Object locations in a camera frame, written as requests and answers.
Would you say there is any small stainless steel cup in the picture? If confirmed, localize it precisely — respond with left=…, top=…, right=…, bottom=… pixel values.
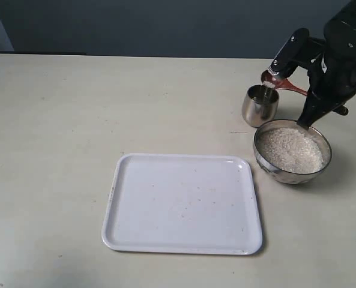
left=241, top=85, right=279, bottom=128

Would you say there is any dark red wooden spoon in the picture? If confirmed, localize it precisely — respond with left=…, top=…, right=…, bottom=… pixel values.
left=260, top=70, right=349, bottom=115

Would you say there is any white rectangular plastic tray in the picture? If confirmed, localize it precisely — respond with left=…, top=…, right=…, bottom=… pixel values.
left=101, top=153, right=263, bottom=256

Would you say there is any steel bowl of rice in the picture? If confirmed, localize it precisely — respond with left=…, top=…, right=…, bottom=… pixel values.
left=253, top=119, right=333, bottom=185

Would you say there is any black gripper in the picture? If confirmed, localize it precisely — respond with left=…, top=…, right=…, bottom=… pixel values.
left=268, top=1, right=356, bottom=130

